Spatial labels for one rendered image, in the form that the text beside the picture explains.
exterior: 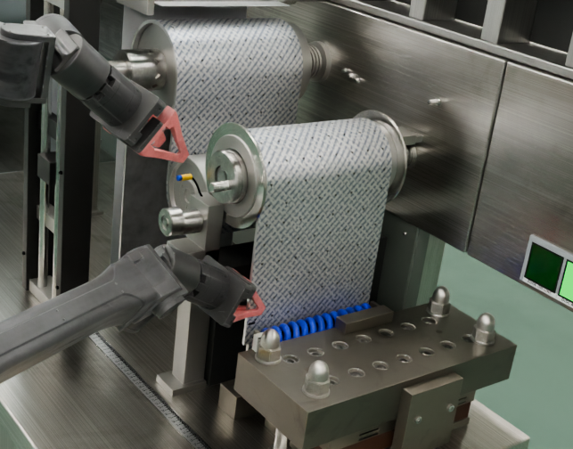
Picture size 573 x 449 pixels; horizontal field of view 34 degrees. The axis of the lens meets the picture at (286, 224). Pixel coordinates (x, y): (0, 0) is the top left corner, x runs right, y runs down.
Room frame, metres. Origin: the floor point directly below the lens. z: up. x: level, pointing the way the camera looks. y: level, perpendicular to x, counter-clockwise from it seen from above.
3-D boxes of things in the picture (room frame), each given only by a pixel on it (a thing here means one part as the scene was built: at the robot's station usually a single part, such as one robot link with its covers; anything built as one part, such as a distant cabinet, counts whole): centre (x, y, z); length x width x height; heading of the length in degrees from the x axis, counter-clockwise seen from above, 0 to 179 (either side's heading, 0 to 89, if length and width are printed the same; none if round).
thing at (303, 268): (1.26, -0.05, 1.10); 0.23 x 0.01 x 0.18; 129
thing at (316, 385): (1.06, -0.07, 1.05); 0.04 x 0.04 x 0.04
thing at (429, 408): (1.13, -0.23, 0.96); 0.10 x 0.03 x 0.11; 129
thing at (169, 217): (1.21, 0.16, 1.18); 0.04 x 0.02 x 0.04; 39
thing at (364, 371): (1.19, -0.16, 1.00); 0.40 x 0.16 x 0.06; 129
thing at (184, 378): (1.23, 0.13, 1.05); 0.06 x 0.05 x 0.31; 129
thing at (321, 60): (1.61, 0.01, 1.33); 0.07 x 0.07 x 0.07; 39
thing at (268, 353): (1.12, 0.00, 1.05); 0.04 x 0.04 x 0.04
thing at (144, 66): (1.41, 0.25, 1.33); 0.06 x 0.06 x 0.06; 39
